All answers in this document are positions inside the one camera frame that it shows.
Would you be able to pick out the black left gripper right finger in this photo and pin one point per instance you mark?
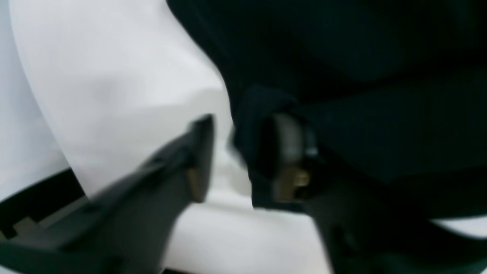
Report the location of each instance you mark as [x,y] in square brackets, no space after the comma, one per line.
[364,227]

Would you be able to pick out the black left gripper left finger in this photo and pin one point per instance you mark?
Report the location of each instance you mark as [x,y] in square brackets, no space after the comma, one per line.
[126,228]

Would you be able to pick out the black T-shirt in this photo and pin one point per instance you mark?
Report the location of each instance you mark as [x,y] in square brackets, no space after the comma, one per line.
[397,88]

